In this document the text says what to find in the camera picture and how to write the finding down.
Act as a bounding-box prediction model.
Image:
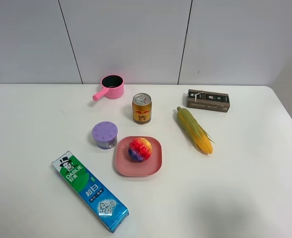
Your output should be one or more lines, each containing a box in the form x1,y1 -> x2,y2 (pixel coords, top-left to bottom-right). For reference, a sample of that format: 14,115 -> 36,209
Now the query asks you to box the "rainbow pop ball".
128,137 -> 152,162

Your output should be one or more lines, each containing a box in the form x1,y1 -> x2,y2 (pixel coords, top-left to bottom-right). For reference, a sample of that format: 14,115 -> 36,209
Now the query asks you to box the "gold energy drink can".
132,93 -> 152,124

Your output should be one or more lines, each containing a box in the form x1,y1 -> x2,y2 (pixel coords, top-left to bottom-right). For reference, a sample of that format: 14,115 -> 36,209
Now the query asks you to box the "purple lidded round jar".
92,121 -> 118,150

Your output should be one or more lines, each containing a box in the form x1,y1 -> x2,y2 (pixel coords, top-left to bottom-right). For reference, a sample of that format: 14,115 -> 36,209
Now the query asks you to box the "pink toy saucepan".
92,75 -> 124,101

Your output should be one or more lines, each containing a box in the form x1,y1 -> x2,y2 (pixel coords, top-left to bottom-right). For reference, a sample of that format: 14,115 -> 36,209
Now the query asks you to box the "pink square plate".
114,136 -> 162,177

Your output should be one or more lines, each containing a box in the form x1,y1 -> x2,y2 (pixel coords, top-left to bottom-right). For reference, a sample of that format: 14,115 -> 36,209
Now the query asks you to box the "toy corn cob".
177,107 -> 213,154

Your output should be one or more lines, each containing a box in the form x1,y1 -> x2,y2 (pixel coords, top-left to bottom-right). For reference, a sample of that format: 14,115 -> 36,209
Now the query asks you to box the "brown rectangular box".
187,89 -> 230,113

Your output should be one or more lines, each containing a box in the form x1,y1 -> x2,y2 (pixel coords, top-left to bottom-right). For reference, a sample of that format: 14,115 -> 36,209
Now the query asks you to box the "green blue toothpaste box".
52,151 -> 129,233

